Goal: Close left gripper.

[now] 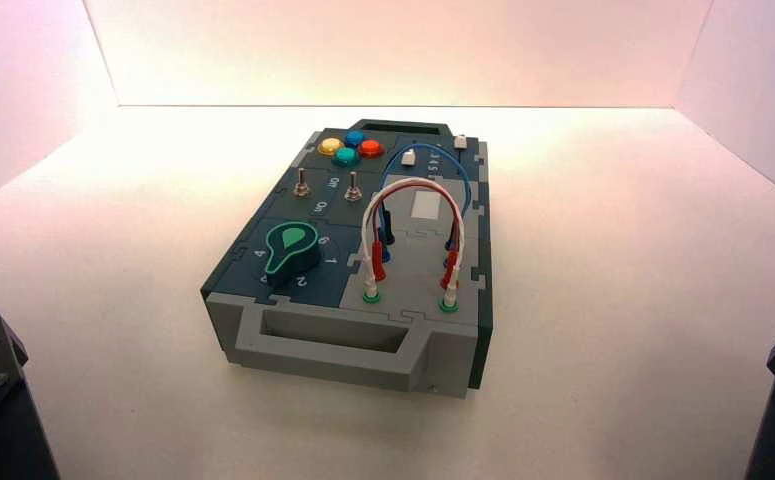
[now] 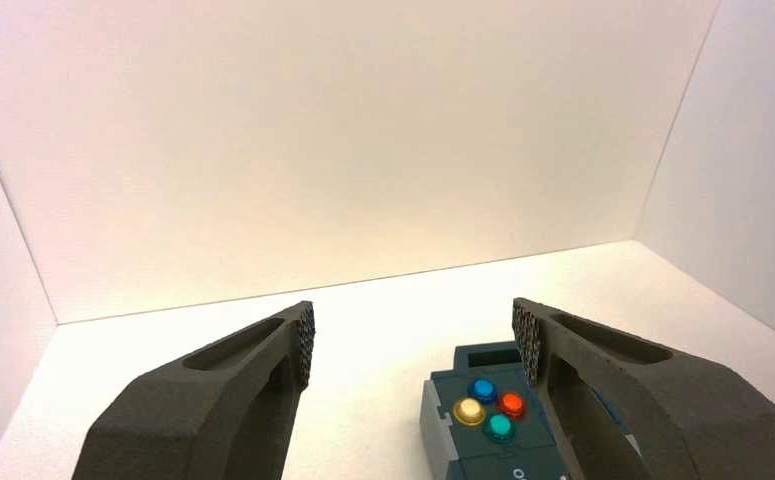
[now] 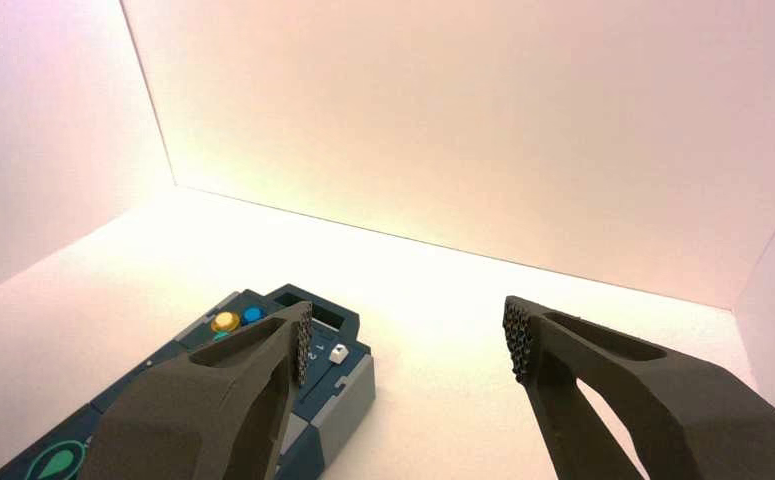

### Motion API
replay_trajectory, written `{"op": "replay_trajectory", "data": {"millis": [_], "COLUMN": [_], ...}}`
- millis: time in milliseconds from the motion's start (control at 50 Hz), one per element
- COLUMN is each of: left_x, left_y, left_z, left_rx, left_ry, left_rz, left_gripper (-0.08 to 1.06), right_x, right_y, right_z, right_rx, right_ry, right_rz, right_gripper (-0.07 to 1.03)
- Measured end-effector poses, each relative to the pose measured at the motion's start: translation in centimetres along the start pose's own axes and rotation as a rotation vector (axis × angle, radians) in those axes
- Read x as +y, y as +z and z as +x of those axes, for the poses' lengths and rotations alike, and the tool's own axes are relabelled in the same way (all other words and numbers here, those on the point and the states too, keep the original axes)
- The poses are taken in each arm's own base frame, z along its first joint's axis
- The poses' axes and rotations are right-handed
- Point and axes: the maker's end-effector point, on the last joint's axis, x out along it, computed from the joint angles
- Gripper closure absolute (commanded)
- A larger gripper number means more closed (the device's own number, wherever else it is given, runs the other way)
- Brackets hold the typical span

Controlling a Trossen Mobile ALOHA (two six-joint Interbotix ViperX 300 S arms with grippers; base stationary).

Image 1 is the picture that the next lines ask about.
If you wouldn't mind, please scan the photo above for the white banana plug cable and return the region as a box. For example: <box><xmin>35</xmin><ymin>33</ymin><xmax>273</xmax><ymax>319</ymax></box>
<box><xmin>359</xmin><ymin>177</ymin><xmax>467</xmax><ymax>314</ymax></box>

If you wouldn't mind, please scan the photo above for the grey and teal task box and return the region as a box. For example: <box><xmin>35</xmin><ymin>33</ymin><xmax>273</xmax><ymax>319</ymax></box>
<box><xmin>200</xmin><ymin>118</ymin><xmax>495</xmax><ymax>399</ymax></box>

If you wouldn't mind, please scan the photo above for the green and black rotary knob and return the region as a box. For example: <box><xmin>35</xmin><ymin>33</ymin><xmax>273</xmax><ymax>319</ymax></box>
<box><xmin>259</xmin><ymin>221</ymin><xmax>328</xmax><ymax>288</ymax></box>

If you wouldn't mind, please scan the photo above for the red banana plug cable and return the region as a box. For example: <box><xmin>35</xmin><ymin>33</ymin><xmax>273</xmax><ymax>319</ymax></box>
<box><xmin>370</xmin><ymin>186</ymin><xmax>462</xmax><ymax>291</ymax></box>

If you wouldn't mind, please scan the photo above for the thin blue ethernet cable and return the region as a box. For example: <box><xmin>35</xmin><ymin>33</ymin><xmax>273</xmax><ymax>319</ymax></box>
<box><xmin>383</xmin><ymin>137</ymin><xmax>473</xmax><ymax>218</ymax></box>

